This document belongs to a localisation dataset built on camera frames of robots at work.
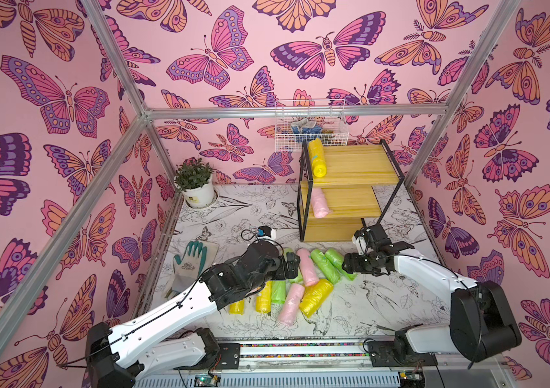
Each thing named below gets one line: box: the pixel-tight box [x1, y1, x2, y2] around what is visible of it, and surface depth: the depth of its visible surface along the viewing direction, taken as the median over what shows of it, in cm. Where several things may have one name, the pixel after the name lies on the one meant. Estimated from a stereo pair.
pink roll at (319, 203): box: [310, 187, 330, 220], surface depth 88 cm
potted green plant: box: [174, 156, 218, 209], surface depth 104 cm
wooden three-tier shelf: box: [296, 139, 406, 243], surface depth 87 cm
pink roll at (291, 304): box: [278, 282, 305, 327], surface depth 83 cm
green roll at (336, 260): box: [325, 248, 358, 281], surface depth 92 cm
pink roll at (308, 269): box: [296, 248, 320, 287], surface depth 91 cm
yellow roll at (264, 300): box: [255, 280, 273, 313], surface depth 84 cm
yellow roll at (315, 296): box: [299, 278, 335, 319], surface depth 84 cm
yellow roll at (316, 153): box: [308, 137, 327, 178], surface depth 77 cm
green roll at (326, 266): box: [310, 248, 342, 285], surface depth 91 cm
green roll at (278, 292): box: [271, 280, 286, 304], surface depth 84 cm
